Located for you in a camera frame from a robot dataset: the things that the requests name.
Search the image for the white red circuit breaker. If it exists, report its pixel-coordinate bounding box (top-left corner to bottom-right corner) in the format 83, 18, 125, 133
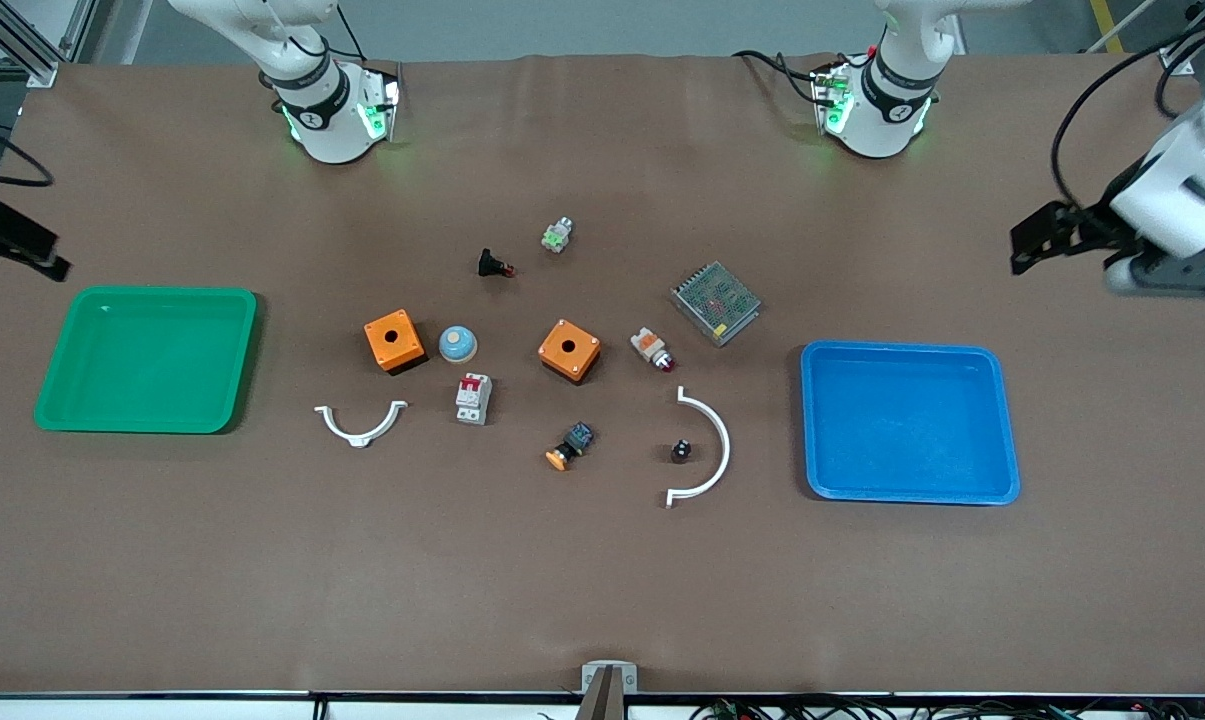
455, 373, 493, 427

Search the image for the green plastic tray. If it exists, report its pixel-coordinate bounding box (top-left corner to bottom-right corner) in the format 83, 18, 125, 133
34, 286, 259, 435

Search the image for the blue plastic tray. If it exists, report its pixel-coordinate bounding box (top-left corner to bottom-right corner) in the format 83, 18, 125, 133
800, 340, 1022, 506

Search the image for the metal mesh power supply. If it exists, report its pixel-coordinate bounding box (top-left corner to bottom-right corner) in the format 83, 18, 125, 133
670, 261, 763, 348

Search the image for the orange button box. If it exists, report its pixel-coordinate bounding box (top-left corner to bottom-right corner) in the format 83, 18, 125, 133
364, 309, 427, 375
538, 319, 603, 385

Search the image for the red indicator light orange base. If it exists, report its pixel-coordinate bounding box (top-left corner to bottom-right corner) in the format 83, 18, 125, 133
630, 326, 677, 374

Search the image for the black cable loop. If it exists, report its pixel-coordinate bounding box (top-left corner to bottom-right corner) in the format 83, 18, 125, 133
0, 108, 55, 189

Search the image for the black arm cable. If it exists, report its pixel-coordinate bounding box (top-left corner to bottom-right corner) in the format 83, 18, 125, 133
1050, 20, 1205, 211

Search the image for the aluminium frame profile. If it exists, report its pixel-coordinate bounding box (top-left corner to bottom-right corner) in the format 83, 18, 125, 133
0, 0, 99, 87

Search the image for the black base cable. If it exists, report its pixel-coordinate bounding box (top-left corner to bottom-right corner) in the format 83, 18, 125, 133
732, 48, 835, 105

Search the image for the white curved bracket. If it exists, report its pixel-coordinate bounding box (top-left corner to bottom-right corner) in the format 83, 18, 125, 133
665, 386, 733, 509
314, 400, 410, 449

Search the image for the black cable bundle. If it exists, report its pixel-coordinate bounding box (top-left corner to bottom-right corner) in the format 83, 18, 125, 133
690, 695, 1205, 720

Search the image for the yellow push button switch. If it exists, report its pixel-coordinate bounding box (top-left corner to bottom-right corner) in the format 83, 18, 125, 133
545, 421, 596, 472

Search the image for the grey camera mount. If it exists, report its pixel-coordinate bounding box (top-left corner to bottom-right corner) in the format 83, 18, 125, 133
574, 660, 639, 720

